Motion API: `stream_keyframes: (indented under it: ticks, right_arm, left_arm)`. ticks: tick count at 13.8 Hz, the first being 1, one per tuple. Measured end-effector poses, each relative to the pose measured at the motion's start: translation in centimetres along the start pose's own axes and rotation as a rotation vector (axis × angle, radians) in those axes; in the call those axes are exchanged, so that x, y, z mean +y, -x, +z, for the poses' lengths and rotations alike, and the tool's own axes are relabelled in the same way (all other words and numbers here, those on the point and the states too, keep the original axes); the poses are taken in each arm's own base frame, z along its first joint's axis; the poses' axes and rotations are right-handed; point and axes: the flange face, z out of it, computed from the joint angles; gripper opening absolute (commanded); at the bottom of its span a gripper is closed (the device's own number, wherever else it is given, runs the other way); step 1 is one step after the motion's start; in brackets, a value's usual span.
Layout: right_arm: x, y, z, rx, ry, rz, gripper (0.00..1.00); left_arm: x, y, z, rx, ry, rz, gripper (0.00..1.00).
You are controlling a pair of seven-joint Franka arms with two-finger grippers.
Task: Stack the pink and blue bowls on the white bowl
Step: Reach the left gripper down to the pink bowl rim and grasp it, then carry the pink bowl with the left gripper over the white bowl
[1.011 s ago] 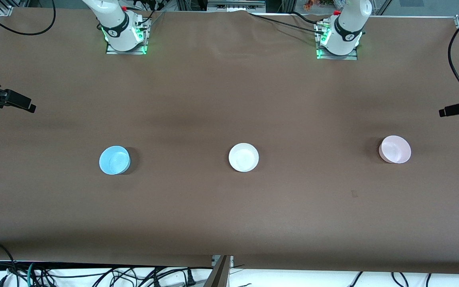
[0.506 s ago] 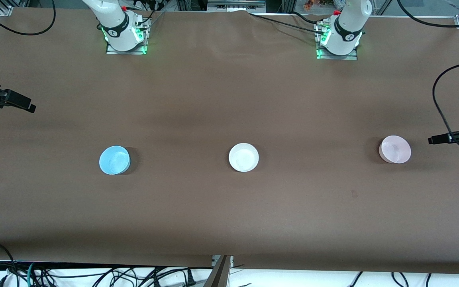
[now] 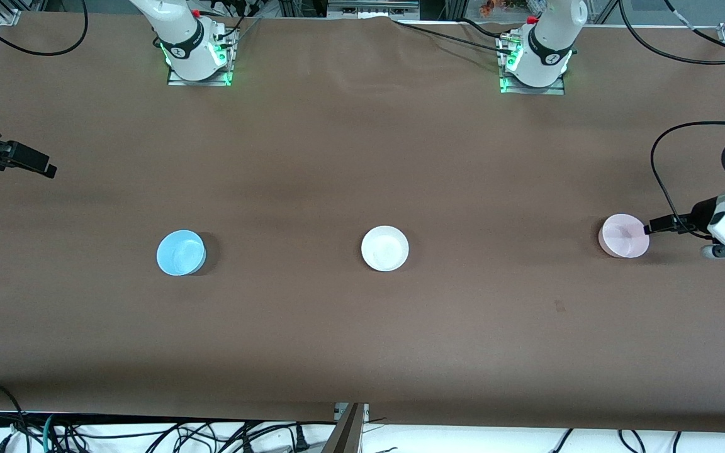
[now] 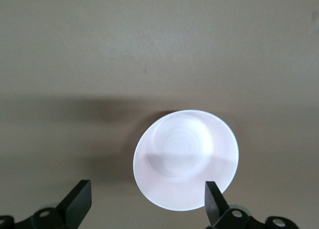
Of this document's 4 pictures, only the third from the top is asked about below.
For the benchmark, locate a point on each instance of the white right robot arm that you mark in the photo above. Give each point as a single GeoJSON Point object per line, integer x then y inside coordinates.
{"type": "Point", "coordinates": [180, 31]}

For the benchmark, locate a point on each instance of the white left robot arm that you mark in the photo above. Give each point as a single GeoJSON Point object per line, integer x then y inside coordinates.
{"type": "Point", "coordinates": [551, 38]}

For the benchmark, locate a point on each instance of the aluminium frame rail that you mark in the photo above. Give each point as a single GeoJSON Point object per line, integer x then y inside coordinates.
{"type": "Point", "coordinates": [362, 7]}

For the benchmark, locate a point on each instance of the aluminium frame post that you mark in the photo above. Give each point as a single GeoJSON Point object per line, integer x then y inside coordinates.
{"type": "Point", "coordinates": [347, 434]}

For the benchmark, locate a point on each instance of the orange background objects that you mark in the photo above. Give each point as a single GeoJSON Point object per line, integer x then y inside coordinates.
{"type": "Point", "coordinates": [504, 6]}

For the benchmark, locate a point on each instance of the white bowl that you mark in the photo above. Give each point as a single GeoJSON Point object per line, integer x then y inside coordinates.
{"type": "Point", "coordinates": [385, 248]}

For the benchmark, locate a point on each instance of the brown table cover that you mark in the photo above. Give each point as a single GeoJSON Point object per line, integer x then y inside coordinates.
{"type": "Point", "coordinates": [362, 157]}

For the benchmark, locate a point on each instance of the blue bowl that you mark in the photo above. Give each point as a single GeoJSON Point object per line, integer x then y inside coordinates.
{"type": "Point", "coordinates": [180, 253]}

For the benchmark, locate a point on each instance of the pink bowl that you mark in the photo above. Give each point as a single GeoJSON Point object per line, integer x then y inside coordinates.
{"type": "Point", "coordinates": [620, 238]}

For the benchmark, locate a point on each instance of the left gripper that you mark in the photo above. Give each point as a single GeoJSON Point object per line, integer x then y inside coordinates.
{"type": "Point", "coordinates": [700, 216]}

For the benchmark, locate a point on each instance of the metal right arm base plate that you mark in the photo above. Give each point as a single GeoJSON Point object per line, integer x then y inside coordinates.
{"type": "Point", "coordinates": [211, 81]}

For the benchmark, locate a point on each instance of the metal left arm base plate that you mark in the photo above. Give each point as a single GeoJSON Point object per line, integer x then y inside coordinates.
{"type": "Point", "coordinates": [554, 90]}

